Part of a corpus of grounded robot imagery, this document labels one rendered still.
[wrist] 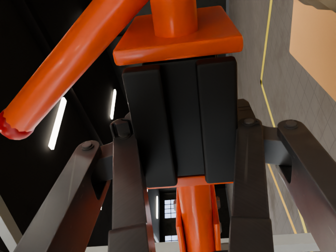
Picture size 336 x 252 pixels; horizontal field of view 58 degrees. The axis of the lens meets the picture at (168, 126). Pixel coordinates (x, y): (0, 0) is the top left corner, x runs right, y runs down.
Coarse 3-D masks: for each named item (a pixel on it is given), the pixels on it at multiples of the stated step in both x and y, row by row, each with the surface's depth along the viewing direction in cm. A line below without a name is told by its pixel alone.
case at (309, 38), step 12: (300, 12) 32; (312, 12) 29; (324, 12) 27; (300, 24) 33; (312, 24) 30; (324, 24) 27; (300, 36) 33; (312, 36) 30; (324, 36) 27; (300, 48) 33; (312, 48) 30; (324, 48) 27; (300, 60) 34; (312, 60) 30; (324, 60) 28; (312, 72) 31; (324, 72) 28; (324, 84) 28
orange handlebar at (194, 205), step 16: (160, 0) 14; (176, 0) 13; (192, 0) 14; (160, 16) 14; (176, 16) 14; (192, 16) 14; (160, 32) 14; (176, 32) 14; (192, 32) 14; (176, 192) 24; (192, 192) 19; (208, 192) 20; (176, 208) 22; (192, 208) 20; (208, 208) 20; (176, 224) 21; (192, 224) 21; (208, 224) 21; (192, 240) 21; (208, 240) 22
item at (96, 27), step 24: (96, 0) 16; (120, 0) 15; (144, 0) 16; (96, 24) 16; (120, 24) 16; (72, 48) 17; (96, 48) 17; (48, 72) 18; (72, 72) 18; (24, 96) 19; (48, 96) 18; (0, 120) 20; (24, 120) 19
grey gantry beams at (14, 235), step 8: (0, 200) 282; (0, 208) 281; (0, 216) 280; (8, 216) 291; (0, 224) 285; (8, 224) 290; (0, 232) 291; (8, 232) 291; (16, 232) 301; (8, 240) 296; (16, 240) 299; (8, 248) 303
